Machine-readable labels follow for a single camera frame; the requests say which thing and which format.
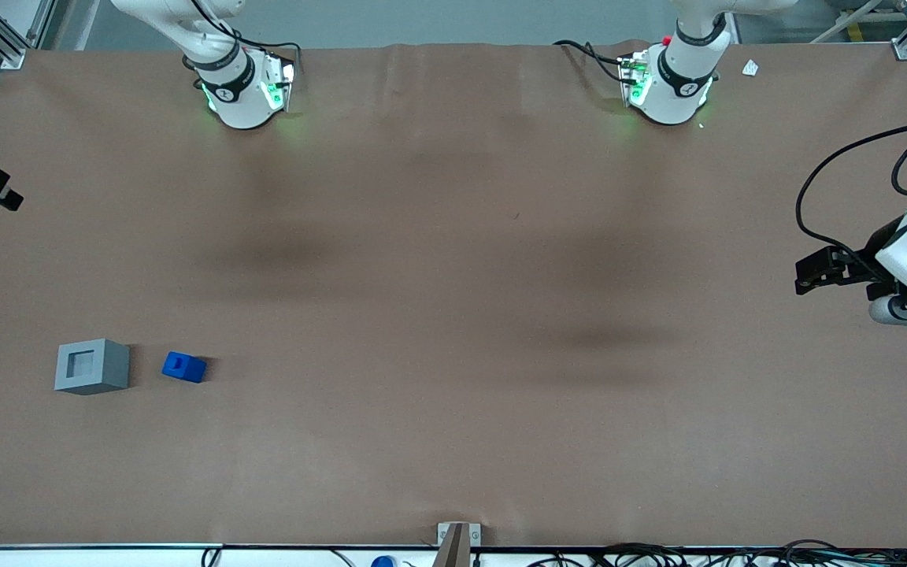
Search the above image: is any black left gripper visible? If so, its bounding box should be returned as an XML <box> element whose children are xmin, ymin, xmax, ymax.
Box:
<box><xmin>795</xmin><ymin>214</ymin><xmax>907</xmax><ymax>303</ymax></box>

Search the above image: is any blue plastic insert part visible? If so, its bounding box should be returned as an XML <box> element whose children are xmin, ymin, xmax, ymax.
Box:
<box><xmin>161</xmin><ymin>351</ymin><xmax>209</xmax><ymax>384</ymax></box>

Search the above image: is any gray square hollow base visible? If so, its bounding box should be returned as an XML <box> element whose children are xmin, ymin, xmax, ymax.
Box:
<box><xmin>54</xmin><ymin>339</ymin><xmax>131</xmax><ymax>395</ymax></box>

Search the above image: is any beige slanted bar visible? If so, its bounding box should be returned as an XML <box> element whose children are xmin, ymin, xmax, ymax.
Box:
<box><xmin>810</xmin><ymin>0</ymin><xmax>879</xmax><ymax>45</ymax></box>

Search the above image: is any brown table cover sheet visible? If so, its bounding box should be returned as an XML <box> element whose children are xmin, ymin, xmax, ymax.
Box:
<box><xmin>0</xmin><ymin>41</ymin><xmax>907</xmax><ymax>549</ymax></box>

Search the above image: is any long black wrist cable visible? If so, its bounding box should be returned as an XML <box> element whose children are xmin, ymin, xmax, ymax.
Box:
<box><xmin>795</xmin><ymin>121</ymin><xmax>907</xmax><ymax>254</ymax></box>

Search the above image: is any black cable bundle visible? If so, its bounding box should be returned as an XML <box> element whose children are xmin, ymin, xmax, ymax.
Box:
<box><xmin>524</xmin><ymin>539</ymin><xmax>907</xmax><ymax>567</ymax></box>

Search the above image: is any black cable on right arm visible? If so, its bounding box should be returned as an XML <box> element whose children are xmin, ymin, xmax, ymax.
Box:
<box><xmin>186</xmin><ymin>0</ymin><xmax>302</xmax><ymax>76</ymax></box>

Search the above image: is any black cable on left arm base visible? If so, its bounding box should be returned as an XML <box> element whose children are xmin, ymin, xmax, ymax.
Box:
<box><xmin>553</xmin><ymin>39</ymin><xmax>629</xmax><ymax>84</ymax></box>

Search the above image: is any metal bracket with aluminium bar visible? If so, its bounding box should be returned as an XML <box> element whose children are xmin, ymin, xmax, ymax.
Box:
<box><xmin>431</xmin><ymin>521</ymin><xmax>483</xmax><ymax>567</ymax></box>

